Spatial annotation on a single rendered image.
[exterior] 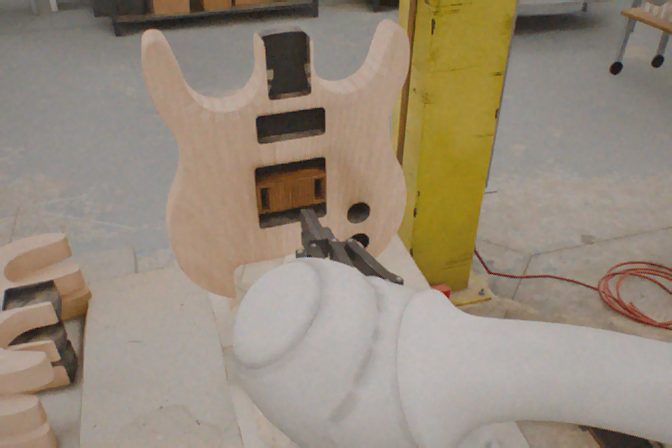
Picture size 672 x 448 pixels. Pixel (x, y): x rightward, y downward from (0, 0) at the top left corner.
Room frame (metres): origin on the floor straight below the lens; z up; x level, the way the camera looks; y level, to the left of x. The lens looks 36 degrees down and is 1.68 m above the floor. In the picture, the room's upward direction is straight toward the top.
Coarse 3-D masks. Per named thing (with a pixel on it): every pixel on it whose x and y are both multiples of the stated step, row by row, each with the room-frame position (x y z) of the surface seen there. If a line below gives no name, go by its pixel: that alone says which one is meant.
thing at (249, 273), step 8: (288, 256) 0.68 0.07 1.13; (248, 264) 0.66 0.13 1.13; (256, 264) 0.66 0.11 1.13; (264, 264) 0.66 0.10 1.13; (272, 264) 0.66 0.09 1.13; (280, 264) 0.66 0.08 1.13; (240, 272) 0.65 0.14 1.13; (248, 272) 0.65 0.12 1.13; (256, 272) 0.65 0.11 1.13; (264, 272) 0.65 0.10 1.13; (240, 280) 0.64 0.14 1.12; (248, 280) 0.64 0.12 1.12; (256, 280) 0.65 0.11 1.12
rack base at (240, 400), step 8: (232, 384) 0.60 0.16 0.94; (240, 384) 0.60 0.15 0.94; (232, 392) 0.59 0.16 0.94; (240, 392) 0.59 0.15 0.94; (232, 400) 0.57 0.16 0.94; (240, 400) 0.57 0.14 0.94; (248, 400) 0.57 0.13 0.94; (240, 408) 0.56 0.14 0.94; (248, 408) 0.56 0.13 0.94; (240, 416) 0.54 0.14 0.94; (248, 416) 0.54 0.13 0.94; (240, 424) 0.53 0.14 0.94; (248, 424) 0.53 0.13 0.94; (240, 432) 0.52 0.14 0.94; (248, 432) 0.52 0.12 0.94; (256, 432) 0.52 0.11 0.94; (248, 440) 0.50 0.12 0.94; (256, 440) 0.50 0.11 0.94
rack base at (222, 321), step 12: (216, 300) 0.70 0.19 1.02; (216, 312) 0.68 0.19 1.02; (228, 312) 0.68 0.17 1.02; (216, 324) 0.65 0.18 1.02; (228, 324) 0.65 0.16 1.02; (216, 336) 0.68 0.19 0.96; (228, 336) 0.63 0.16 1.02; (228, 348) 0.61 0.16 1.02; (228, 360) 0.60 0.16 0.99; (228, 372) 0.60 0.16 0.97; (228, 384) 0.60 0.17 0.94
